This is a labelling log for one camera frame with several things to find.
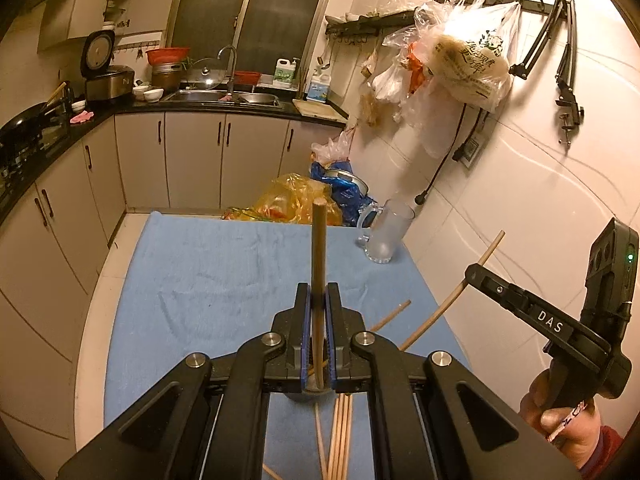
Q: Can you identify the loose wooden chopstick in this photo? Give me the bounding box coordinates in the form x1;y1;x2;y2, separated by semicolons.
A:
368;299;411;332

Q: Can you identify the wooden cutting board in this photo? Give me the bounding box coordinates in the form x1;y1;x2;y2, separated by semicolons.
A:
293;99;348;124

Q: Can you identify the wooden chopstick in pile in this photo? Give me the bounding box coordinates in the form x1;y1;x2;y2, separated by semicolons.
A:
338;396;354;480
314;402;328;480
328;393;347;480

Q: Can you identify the right hand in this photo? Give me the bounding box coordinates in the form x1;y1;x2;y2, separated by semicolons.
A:
518;370;601;469

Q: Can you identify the blue plastic bag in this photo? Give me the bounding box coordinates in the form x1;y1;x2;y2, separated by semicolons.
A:
309;160;374;226

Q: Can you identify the red basin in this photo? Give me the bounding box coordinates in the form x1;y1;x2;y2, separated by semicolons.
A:
146;47;190;66

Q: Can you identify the clear glass mug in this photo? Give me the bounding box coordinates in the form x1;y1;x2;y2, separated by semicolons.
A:
356;198;416;264

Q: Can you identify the black rice cooker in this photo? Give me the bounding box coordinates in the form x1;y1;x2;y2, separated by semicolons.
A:
80;29;134;103

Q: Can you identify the white printed plastic bag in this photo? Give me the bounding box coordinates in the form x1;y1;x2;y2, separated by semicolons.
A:
414;0;522;113

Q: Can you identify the white detergent jug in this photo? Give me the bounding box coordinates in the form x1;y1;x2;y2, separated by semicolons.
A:
272;58;297;89

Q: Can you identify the glass pot lid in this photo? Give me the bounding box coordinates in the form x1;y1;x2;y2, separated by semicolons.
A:
184;56;228;90

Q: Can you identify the kitchen faucet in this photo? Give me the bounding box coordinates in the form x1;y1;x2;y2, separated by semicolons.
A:
217;44;238;99

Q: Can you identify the black power cable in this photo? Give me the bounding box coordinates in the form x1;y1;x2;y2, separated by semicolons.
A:
414;102;484;206

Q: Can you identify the black wok on stove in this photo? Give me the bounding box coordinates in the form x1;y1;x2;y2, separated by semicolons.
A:
0;81;67;151

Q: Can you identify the yellow plastic bag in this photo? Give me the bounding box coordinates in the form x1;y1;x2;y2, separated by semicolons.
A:
222;174;343;226

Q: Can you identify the blue table cloth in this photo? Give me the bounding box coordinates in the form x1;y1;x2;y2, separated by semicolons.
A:
103;210;471;480

